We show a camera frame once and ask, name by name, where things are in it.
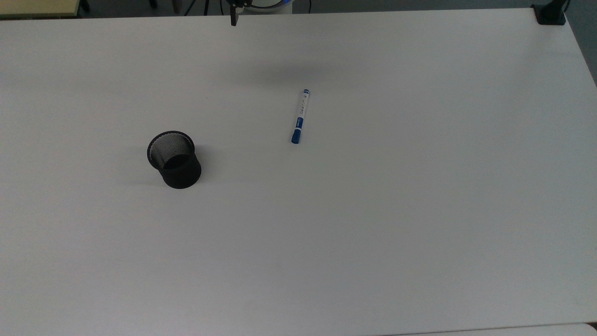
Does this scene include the yellow wooden table top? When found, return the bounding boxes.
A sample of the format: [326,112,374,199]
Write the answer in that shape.
[0,0,81,19]

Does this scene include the black mesh pen cup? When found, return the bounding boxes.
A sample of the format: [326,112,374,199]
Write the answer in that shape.
[147,131,202,190]

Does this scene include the black clamp pole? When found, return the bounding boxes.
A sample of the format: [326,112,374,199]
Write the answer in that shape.
[531,0,570,26]

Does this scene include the black tripod legs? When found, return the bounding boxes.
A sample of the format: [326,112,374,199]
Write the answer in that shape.
[183,0,211,16]

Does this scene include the blue and white marker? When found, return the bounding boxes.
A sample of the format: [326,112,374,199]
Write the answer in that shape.
[291,89,312,144]

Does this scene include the dark Franka gripper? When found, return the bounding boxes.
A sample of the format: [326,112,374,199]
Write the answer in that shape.
[227,0,250,27]

